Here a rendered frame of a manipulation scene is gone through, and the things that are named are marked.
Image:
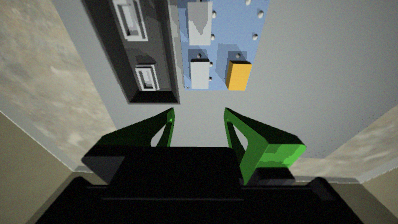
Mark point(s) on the yellow rectangular block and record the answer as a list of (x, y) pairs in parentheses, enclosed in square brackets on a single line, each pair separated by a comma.
[(237, 75)]

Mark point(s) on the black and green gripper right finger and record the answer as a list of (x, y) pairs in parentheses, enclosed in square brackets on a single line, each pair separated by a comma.
[(268, 147)]

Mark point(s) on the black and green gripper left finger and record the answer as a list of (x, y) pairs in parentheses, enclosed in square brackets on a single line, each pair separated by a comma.
[(141, 133)]

